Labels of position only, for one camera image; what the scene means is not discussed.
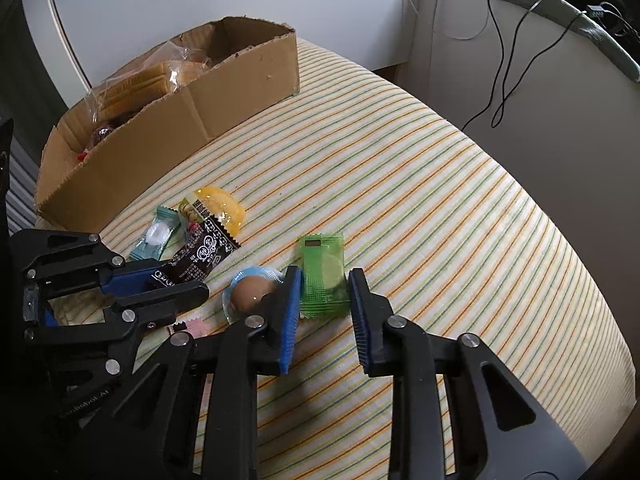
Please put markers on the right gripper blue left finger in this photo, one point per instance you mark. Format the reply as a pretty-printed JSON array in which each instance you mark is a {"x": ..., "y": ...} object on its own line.
[{"x": 289, "y": 294}]

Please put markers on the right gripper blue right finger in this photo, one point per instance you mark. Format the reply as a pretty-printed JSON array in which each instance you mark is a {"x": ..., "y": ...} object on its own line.
[{"x": 369, "y": 313}]

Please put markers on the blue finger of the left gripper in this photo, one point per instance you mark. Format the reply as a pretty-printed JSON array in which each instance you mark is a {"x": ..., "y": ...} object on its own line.
[
  {"x": 138, "y": 314},
  {"x": 129, "y": 280}
]

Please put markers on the teal mint candy packet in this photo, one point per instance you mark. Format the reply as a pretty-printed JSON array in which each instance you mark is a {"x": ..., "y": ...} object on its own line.
[{"x": 153, "y": 241}]

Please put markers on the green wafer packet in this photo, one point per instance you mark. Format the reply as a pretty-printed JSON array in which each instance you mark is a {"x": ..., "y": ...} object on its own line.
[{"x": 324, "y": 292}]

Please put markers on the braised egg clear pack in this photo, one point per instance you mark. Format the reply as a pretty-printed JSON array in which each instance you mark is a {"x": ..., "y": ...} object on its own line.
[{"x": 244, "y": 292}]

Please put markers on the black patterned snack bar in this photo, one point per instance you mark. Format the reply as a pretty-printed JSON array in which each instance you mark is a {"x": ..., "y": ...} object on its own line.
[{"x": 208, "y": 245}]

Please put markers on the pink candy packet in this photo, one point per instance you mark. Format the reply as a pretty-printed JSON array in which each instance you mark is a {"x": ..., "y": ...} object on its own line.
[{"x": 196, "y": 327}]

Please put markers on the yellow jelly cup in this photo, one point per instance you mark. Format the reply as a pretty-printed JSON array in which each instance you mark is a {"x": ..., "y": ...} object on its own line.
[{"x": 214, "y": 202}]

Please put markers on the bagged toast bread pink label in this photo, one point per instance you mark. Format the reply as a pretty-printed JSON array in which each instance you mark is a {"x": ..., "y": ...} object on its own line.
[{"x": 151, "y": 77}]

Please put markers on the striped yellow tablecloth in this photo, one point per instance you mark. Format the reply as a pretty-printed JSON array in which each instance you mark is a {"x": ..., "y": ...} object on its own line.
[{"x": 438, "y": 226}]

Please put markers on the brown cardboard box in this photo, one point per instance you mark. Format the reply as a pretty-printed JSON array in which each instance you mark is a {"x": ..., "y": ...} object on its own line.
[{"x": 254, "y": 67}]

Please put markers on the white wardrobe panel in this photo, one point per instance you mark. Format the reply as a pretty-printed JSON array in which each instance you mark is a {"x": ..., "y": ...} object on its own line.
[{"x": 81, "y": 42}]

